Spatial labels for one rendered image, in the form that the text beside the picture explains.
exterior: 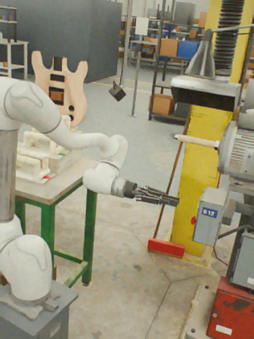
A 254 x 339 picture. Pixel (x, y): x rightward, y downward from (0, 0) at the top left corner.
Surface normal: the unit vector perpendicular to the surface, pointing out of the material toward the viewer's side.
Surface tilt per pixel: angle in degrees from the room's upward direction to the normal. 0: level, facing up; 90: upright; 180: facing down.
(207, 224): 90
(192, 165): 90
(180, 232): 90
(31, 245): 3
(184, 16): 90
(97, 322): 0
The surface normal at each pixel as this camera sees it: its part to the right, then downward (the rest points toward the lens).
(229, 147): -0.32, 0.00
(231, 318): -0.37, 0.33
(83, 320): 0.10, -0.92
